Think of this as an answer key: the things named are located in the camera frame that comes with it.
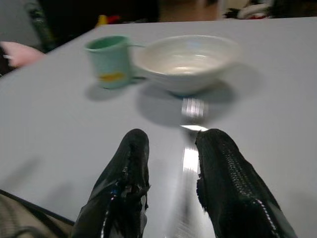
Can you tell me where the black and white plush toy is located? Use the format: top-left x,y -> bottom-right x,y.
222,3 -> 270,20

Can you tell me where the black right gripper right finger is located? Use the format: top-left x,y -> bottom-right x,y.
195,128 -> 298,238

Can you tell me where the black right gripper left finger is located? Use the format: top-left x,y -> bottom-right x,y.
70,128 -> 152,238

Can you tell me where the grey striped chair cushion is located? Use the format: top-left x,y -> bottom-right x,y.
0,189 -> 75,238

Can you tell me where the mint green mug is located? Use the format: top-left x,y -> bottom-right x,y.
83,35 -> 147,90

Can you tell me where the pink plush toy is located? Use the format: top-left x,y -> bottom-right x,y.
0,41 -> 47,69

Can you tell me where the yellow and red toy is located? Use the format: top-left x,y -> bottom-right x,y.
95,14 -> 122,28

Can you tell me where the white ceramic bowl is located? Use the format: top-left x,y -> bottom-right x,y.
133,35 -> 243,97

